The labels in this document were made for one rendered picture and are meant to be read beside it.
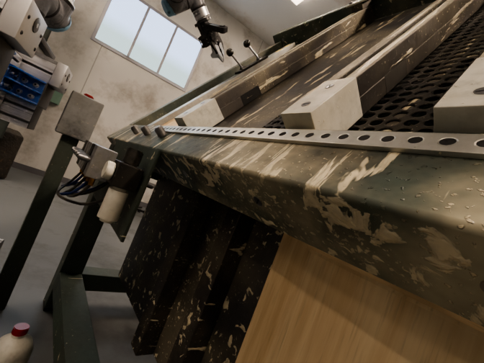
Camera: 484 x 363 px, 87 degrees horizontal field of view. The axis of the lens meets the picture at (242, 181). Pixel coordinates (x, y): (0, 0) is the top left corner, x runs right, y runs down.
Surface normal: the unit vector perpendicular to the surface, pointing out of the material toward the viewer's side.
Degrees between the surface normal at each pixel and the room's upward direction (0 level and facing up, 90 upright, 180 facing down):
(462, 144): 56
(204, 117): 90
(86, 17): 90
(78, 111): 90
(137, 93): 90
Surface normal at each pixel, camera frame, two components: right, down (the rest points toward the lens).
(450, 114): -0.71, 0.58
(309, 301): -0.72, -0.33
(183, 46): 0.46, 0.12
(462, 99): -0.39, -0.79
